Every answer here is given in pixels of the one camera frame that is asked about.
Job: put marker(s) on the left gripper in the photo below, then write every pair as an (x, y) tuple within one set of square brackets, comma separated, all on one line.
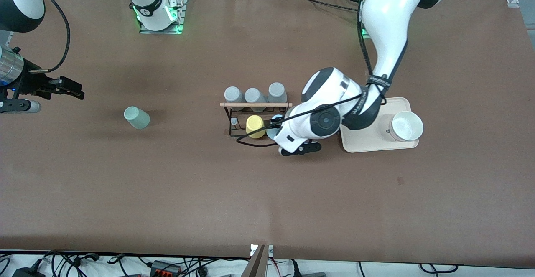
[(268, 123)]

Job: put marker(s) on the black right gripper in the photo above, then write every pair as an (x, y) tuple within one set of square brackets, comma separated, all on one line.
[(31, 84)]

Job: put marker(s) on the light blue cup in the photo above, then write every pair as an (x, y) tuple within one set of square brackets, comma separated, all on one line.
[(273, 131)]

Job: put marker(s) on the pale green cup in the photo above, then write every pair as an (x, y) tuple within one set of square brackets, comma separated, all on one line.
[(137, 117)]

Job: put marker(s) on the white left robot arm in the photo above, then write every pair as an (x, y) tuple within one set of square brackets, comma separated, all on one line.
[(388, 18)]

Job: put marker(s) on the yellow cup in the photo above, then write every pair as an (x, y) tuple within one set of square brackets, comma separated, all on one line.
[(254, 126)]

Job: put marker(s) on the grey cup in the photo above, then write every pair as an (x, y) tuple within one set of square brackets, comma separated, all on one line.
[(277, 92), (233, 94), (254, 96)]

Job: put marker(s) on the cream tray with Rabbit print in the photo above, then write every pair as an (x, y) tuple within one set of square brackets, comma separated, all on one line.
[(368, 141)]

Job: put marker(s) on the white flared cup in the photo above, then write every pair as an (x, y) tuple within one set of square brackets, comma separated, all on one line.
[(405, 126)]

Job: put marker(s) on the black orange connector block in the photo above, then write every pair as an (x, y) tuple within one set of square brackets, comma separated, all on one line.
[(165, 268)]

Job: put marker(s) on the black power adapter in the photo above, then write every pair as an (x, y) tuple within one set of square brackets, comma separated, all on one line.
[(28, 273)]

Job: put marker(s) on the white mount bracket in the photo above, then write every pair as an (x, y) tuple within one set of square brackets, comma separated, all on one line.
[(271, 250)]

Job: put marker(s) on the grey camera mount pole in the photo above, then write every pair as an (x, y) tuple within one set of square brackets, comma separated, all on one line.
[(256, 264)]

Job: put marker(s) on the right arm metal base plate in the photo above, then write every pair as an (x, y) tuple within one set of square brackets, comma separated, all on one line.
[(180, 16)]

